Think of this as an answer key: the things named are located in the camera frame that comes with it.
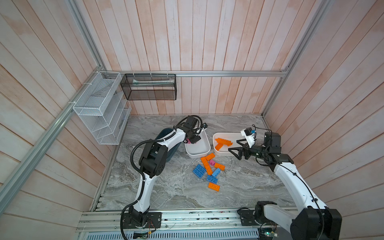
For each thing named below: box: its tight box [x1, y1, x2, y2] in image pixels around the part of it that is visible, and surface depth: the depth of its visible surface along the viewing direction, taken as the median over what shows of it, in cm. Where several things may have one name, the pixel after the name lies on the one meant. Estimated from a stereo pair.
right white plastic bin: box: [212, 132, 246, 157], surface depth 103 cm
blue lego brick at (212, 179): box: [207, 175, 218, 184], surface depth 87 cm
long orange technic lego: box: [215, 137, 233, 147], surface depth 103 cm
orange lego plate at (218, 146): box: [215, 143, 224, 151], surface depth 103 cm
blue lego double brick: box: [192, 164, 207, 179], surface depth 92 cm
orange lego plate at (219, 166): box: [214, 162, 226, 171], surface depth 94 cm
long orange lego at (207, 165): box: [201, 157, 213, 176], surface depth 95 cm
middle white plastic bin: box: [184, 128, 211, 159], surface depth 98 cm
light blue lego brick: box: [212, 168, 221, 178], surface depth 90 cm
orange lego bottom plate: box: [208, 182, 220, 192], surface depth 86 cm
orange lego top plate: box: [205, 152, 216, 161], surface depth 98 cm
